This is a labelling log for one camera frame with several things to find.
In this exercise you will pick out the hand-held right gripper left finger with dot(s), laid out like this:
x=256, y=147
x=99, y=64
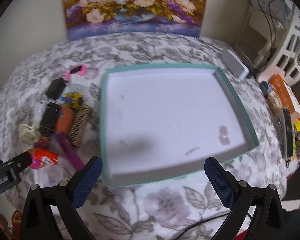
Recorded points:
x=88, y=180

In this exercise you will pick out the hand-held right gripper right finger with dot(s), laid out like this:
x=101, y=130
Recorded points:
x=221, y=182

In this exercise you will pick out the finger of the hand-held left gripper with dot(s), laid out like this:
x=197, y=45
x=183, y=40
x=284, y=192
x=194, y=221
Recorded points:
x=21, y=161

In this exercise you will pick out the orange bottle white cap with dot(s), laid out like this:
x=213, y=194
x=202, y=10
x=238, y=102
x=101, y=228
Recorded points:
x=47, y=158

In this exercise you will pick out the cream lantern toy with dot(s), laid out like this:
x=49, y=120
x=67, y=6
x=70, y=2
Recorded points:
x=27, y=132

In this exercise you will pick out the purple lighter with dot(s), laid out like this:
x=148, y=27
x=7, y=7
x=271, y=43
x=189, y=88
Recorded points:
x=68, y=151

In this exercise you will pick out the black toy car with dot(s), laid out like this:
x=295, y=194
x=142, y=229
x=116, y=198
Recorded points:
x=49, y=118

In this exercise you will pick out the gold patterned lighter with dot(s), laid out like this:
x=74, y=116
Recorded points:
x=78, y=127

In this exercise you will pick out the orange carrot-shaped case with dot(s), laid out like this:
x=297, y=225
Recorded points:
x=65, y=120

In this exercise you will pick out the colourful block toy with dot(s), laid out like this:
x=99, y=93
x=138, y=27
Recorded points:
x=72, y=100

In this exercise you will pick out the black charger plug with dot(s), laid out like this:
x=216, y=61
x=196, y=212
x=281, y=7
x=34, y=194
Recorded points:
x=55, y=88

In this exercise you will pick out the teal shallow cardboard box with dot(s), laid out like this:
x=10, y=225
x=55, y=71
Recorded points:
x=165, y=117

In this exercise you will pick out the white charger plug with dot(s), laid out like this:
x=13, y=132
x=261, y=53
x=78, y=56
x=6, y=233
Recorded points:
x=78, y=85

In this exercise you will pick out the pink wrist watch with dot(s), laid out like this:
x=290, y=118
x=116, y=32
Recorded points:
x=76, y=71

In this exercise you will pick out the red patterned cloth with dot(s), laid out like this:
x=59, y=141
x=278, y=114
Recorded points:
x=16, y=221

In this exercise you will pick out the smartphone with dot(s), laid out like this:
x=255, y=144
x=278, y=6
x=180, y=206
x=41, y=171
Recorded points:
x=287, y=132

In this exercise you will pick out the dark cloth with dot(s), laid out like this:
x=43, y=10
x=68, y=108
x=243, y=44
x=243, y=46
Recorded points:
x=297, y=225

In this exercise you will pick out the yellow sticky notes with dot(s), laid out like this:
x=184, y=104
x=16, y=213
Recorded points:
x=299, y=126

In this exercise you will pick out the blue patterned tape roll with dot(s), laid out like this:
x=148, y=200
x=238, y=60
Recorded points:
x=265, y=87

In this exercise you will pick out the orange book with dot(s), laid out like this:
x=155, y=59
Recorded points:
x=285, y=92

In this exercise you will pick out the white rectangular device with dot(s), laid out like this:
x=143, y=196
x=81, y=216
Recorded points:
x=235, y=63

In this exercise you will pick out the white lattice rack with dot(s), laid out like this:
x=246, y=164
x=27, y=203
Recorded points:
x=297, y=47

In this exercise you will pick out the cream shelf unit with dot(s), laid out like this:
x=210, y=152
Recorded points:
x=258, y=25

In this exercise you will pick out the floral painting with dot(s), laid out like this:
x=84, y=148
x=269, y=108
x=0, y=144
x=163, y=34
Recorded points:
x=135, y=7

